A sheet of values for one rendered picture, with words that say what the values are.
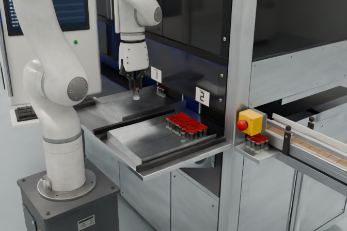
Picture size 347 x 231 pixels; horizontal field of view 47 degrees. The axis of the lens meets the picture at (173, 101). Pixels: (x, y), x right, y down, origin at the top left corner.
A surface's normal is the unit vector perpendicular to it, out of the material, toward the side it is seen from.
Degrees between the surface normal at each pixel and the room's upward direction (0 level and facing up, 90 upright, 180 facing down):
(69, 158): 90
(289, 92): 90
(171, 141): 0
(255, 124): 90
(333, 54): 90
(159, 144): 0
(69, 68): 62
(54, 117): 30
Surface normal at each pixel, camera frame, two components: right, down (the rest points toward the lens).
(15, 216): 0.00, -0.92
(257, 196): 0.58, 0.31
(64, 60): 0.65, -0.18
